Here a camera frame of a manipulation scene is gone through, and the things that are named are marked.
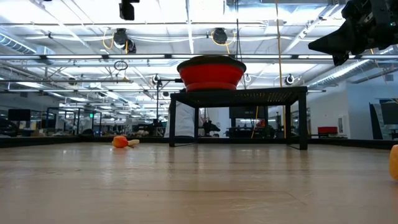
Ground red storage bin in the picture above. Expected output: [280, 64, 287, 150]
[317, 126, 338, 135]

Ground person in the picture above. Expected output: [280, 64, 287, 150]
[164, 88, 206, 138]

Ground black hanging cable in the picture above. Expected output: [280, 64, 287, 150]
[234, 0, 246, 90]

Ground red collapsible bowl grey rim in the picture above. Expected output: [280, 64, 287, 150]
[176, 55, 248, 93]

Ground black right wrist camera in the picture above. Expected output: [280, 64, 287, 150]
[341, 0, 371, 21]

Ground small yellow orange pepper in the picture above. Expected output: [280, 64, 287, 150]
[388, 144, 398, 181]

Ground black ceiling cable reel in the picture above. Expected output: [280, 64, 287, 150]
[113, 27, 137, 55]
[212, 27, 228, 45]

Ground small orange red pepper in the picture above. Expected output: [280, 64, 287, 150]
[111, 135, 129, 149]

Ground black background monitor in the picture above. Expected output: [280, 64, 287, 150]
[229, 106, 266, 119]
[7, 108, 32, 122]

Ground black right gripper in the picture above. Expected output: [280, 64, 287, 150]
[308, 0, 398, 67]

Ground black perforated metal rack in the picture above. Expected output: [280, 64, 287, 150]
[169, 86, 308, 151]

